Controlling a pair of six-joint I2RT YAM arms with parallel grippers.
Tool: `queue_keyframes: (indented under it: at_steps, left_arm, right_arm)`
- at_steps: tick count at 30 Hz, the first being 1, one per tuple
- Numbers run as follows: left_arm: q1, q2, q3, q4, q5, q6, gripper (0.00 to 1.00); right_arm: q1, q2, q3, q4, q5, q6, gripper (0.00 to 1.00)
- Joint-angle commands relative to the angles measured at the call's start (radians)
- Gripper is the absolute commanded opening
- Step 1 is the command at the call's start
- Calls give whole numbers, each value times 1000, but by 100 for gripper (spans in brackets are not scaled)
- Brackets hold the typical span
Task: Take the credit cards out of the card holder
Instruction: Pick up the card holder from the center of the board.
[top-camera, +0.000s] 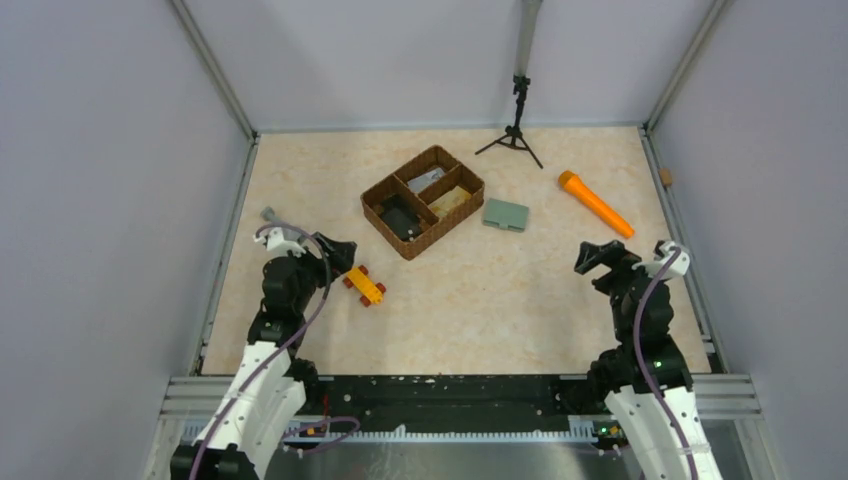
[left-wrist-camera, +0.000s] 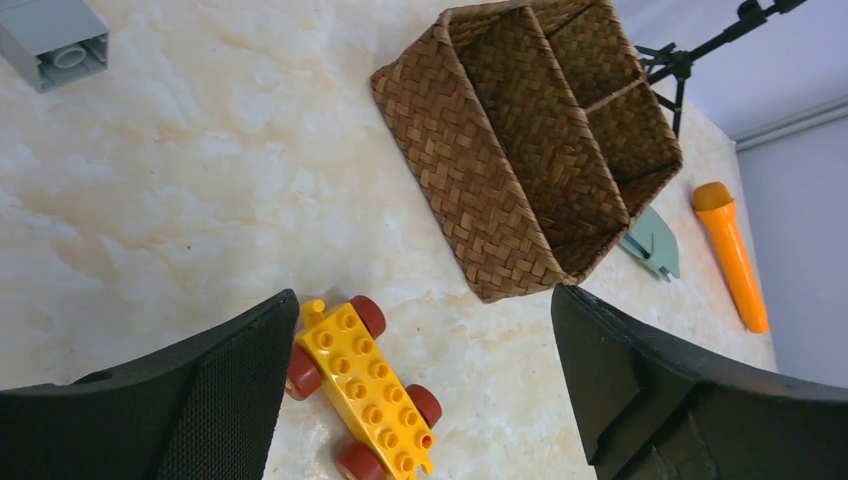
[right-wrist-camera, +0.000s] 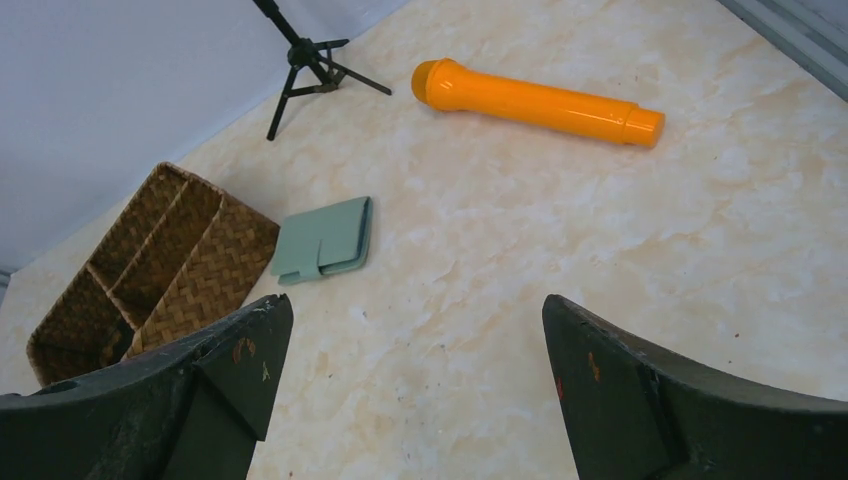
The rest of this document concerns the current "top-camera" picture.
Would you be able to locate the gold card in basket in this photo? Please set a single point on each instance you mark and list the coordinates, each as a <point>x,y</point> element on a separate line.
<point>449,201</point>

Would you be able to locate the orange flashlight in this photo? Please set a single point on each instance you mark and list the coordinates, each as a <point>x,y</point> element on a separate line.
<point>572,184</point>

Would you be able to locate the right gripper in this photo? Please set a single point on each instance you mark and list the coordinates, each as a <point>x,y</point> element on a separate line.
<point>591,255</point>

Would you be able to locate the green card holder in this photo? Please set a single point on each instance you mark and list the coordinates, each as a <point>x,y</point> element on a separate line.
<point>505,215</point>

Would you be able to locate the white cable tray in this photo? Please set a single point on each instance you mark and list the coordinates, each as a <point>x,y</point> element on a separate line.
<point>578,434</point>

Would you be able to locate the grey pole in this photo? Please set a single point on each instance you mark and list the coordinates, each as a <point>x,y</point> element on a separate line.
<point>527,26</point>

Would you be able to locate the black mini tripod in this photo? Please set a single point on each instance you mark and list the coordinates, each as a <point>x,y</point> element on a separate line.
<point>513,137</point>

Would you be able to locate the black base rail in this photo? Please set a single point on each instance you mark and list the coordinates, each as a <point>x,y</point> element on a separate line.
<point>456,403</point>

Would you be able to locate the brown wicker divided basket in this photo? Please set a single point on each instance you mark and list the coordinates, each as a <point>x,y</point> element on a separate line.
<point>433,227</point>

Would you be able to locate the grey card in basket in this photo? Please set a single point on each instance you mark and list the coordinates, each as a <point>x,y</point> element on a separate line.
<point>424,180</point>

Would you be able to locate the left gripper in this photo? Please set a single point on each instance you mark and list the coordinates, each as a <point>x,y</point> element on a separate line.
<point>341,256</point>

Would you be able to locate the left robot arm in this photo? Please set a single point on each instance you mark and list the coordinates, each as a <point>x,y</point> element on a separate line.
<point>271,384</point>

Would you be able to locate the yellow toy brick car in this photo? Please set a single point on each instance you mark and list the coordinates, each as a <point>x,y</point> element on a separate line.
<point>370,293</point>

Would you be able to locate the grey plastic connector piece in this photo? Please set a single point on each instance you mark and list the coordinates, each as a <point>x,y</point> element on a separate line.
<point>269,215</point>

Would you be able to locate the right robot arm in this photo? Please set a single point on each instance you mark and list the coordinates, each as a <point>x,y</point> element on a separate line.
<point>645,382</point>

